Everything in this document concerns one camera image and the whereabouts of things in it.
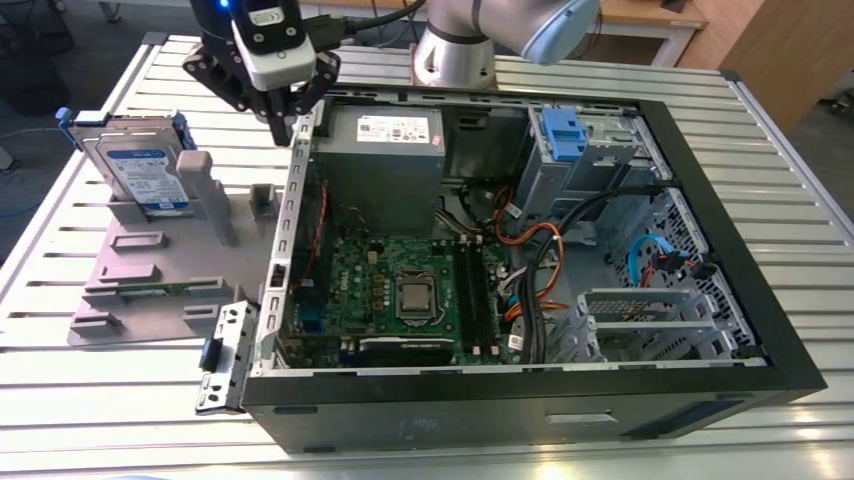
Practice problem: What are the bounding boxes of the thin red wire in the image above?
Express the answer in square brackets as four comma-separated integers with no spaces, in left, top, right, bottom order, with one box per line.
[299,178,334,290]

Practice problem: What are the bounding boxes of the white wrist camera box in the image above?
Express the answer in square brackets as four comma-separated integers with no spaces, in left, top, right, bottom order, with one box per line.
[230,0,318,93]

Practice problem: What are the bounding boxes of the black PC case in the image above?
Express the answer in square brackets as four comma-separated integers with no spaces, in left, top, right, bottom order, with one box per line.
[236,79,829,456]

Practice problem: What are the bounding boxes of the green motherboard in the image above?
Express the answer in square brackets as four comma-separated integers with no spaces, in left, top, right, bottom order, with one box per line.
[279,234,529,369]

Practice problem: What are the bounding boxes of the hard disk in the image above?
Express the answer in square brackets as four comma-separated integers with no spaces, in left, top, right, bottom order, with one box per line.
[56,107,199,219]

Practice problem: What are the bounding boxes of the wooden top desk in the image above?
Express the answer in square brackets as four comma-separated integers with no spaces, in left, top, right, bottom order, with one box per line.
[292,0,710,69]

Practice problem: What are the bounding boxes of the yellow black supply wires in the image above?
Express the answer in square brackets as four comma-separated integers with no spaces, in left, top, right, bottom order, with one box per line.
[434,207,486,239]

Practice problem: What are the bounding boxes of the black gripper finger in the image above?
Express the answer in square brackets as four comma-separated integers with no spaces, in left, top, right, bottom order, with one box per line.
[183,43,286,148]
[283,49,343,148]

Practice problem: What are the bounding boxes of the grey parts rack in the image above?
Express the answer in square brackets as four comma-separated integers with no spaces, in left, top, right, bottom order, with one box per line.
[64,152,290,349]

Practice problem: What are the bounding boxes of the silver drive cage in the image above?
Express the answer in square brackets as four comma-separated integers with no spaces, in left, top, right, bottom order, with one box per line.
[517,104,673,221]

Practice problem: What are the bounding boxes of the grey power supply unit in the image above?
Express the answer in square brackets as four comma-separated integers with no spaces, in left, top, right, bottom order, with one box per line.
[311,106,447,237]

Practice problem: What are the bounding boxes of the orange power wires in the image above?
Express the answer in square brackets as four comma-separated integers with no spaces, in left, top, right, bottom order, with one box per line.
[493,224,569,321]

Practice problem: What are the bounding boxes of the power wire with black plug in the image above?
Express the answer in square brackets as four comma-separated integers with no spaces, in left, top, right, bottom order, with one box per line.
[657,252,721,282]

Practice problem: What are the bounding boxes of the CPU socket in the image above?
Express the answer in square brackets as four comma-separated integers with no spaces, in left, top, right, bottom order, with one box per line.
[391,269,447,329]

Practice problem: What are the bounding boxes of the silver CPU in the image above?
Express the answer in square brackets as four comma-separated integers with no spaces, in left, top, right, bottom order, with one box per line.
[399,284,437,315]

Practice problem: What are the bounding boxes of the black graphics card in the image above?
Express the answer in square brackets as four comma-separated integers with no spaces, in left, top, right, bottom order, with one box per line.
[339,335,455,369]

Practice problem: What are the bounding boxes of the blue data wire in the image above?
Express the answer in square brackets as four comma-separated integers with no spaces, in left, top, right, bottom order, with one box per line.
[626,232,673,290]

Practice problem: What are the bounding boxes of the black office chair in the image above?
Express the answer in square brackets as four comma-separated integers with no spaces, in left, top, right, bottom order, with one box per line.
[0,0,75,119]

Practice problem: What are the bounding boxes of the silver expansion slot bracket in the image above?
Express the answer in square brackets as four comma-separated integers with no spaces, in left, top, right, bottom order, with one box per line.
[194,299,260,416]

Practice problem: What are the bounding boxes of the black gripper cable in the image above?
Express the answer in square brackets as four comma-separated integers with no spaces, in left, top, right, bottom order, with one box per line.
[303,0,430,49]

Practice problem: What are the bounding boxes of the wooden cabinet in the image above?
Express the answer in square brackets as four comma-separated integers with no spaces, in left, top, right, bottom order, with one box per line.
[679,0,854,134]

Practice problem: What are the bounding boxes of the black RAM slot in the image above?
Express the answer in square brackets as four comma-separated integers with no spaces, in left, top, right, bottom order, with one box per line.
[455,235,483,357]
[470,235,501,357]

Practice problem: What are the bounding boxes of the black cable bundle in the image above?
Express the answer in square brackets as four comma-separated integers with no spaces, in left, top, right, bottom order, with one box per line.
[517,183,669,364]

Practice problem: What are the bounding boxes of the silver disk bay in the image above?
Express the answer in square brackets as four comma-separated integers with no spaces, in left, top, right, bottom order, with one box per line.
[574,287,762,364]

